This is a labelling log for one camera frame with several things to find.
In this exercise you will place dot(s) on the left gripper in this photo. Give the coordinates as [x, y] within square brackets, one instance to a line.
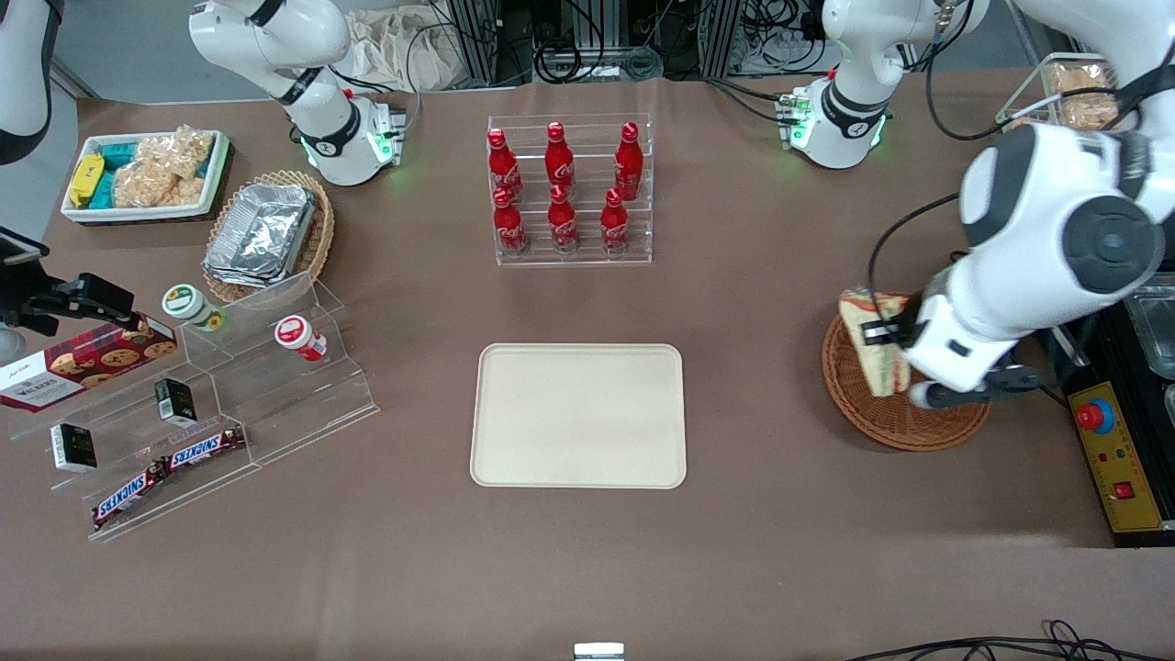
[894, 331]

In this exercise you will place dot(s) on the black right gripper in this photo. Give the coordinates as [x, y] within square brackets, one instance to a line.
[27, 301]

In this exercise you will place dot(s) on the triangle sandwich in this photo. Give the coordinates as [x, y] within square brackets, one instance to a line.
[872, 367]

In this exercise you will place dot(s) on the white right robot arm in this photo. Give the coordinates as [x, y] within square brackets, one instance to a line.
[303, 46]

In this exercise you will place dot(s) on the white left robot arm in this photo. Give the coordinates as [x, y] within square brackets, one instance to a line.
[1037, 202]

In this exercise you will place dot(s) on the round brown wicker basket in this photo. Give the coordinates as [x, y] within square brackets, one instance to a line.
[881, 424]

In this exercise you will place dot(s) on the oval light wicker basket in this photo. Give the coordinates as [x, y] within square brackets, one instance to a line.
[318, 240]

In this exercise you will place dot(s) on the beige rectangular tray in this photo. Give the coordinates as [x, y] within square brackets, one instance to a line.
[578, 413]

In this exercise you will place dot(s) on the red tartan cookie box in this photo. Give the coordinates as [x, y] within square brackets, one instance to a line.
[83, 367]

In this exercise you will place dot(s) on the green lid snack cup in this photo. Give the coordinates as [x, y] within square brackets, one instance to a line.
[184, 301]

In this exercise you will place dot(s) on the white rectangular snack bin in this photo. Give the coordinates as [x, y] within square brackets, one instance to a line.
[92, 214]

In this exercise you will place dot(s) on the teal snack packet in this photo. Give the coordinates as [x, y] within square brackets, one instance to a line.
[117, 152]
[105, 191]

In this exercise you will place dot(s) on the clear rice cracker bag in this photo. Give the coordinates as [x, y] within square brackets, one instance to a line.
[184, 149]
[147, 186]

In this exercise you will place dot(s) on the yellow snack packet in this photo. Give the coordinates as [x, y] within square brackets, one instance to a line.
[85, 179]

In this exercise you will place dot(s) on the small black box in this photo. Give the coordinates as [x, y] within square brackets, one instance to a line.
[73, 447]
[174, 401]

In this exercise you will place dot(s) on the aluminium foil lidded container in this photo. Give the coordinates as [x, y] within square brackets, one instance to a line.
[262, 231]

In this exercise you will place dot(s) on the brown Snickers bar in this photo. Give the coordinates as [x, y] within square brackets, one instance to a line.
[207, 447]
[128, 494]

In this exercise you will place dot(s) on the red lid snack cup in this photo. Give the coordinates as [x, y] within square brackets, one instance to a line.
[294, 332]

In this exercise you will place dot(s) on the clear acrylic step display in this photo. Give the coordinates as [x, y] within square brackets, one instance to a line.
[275, 404]

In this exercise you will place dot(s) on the clear acrylic bottle rack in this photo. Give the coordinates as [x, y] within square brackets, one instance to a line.
[643, 258]

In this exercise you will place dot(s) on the yellow emergency stop panel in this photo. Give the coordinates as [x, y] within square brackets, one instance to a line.
[1115, 459]

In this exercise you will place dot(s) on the clear plastic container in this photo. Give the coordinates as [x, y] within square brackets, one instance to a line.
[1155, 330]

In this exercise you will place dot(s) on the red cola bottle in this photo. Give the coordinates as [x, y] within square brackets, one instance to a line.
[629, 163]
[562, 220]
[509, 225]
[559, 161]
[614, 222]
[503, 165]

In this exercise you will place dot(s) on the clear bagged cracker snack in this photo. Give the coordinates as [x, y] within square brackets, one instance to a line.
[1081, 78]
[1091, 112]

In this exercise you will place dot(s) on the black equipment platform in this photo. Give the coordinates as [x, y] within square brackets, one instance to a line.
[1138, 540]

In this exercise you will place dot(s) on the beige cloth bag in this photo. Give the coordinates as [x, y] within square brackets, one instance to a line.
[395, 50]

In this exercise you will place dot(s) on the dark left wrist camera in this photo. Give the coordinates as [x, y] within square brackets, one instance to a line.
[1001, 386]

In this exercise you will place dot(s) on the aluminium frame rack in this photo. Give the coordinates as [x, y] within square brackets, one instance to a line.
[477, 41]

